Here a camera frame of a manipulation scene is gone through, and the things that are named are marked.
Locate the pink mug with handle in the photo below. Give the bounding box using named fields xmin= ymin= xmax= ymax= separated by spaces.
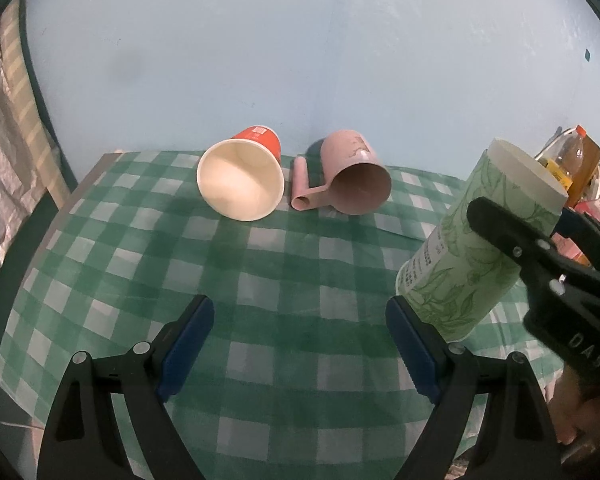
xmin=290 ymin=130 xmax=393 ymax=216

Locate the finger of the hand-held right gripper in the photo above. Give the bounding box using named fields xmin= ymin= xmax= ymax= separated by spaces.
xmin=552 ymin=207 xmax=600 ymax=275
xmin=467 ymin=197 xmax=600 ymax=313

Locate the clear plastic bag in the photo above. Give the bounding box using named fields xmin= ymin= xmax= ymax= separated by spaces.
xmin=575 ymin=167 xmax=600 ymax=230

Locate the plastic bottle with orange cap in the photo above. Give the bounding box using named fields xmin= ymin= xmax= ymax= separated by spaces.
xmin=534 ymin=125 xmax=589 ymax=197

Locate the red paper cup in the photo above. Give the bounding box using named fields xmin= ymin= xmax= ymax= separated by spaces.
xmin=196 ymin=125 xmax=286 ymax=222

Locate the brown cardboard box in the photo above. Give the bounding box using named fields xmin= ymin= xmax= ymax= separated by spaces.
xmin=575 ymin=137 xmax=600 ymax=206

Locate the green checked tablecloth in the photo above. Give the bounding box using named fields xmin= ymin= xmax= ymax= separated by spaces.
xmin=0 ymin=149 xmax=572 ymax=467

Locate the person's right hand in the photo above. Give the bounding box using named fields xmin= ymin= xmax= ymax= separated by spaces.
xmin=550 ymin=366 xmax=600 ymax=447

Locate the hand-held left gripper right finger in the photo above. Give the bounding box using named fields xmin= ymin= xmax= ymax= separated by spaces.
xmin=385 ymin=296 xmax=566 ymax=480

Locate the green floral paper cup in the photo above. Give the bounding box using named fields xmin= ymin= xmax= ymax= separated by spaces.
xmin=396 ymin=137 xmax=570 ymax=344

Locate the beige striped cloth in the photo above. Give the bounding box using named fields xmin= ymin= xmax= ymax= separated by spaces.
xmin=0 ymin=0 xmax=73 ymax=198

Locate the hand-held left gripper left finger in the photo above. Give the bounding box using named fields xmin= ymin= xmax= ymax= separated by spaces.
xmin=37 ymin=294 xmax=216 ymax=480

